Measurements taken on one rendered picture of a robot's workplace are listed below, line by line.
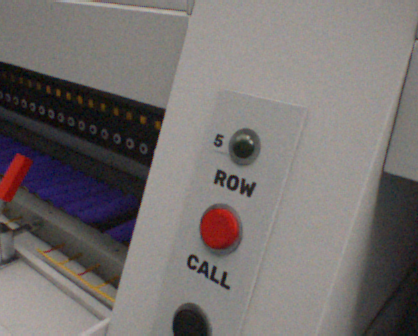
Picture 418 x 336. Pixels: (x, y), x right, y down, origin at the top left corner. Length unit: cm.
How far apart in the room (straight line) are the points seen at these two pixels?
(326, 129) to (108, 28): 13
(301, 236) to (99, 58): 15
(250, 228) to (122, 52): 12
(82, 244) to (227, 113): 20
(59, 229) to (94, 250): 4
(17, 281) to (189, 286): 19
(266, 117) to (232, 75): 3
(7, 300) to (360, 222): 24
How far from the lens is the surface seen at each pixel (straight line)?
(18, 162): 35
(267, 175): 16
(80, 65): 27
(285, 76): 17
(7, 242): 36
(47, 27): 29
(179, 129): 19
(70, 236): 35
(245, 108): 17
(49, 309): 32
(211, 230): 17
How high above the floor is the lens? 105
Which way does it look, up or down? 7 degrees down
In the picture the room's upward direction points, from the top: 16 degrees clockwise
